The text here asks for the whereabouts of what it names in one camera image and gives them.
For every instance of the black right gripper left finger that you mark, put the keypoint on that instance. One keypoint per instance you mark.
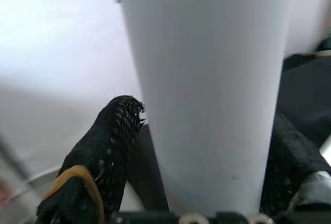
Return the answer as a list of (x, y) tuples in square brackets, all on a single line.
[(103, 156)]

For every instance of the yellow rubber band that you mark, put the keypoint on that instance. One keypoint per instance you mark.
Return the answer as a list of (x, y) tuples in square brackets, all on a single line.
[(59, 180)]

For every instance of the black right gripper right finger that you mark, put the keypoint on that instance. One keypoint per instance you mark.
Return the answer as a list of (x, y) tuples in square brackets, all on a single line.
[(287, 162)]

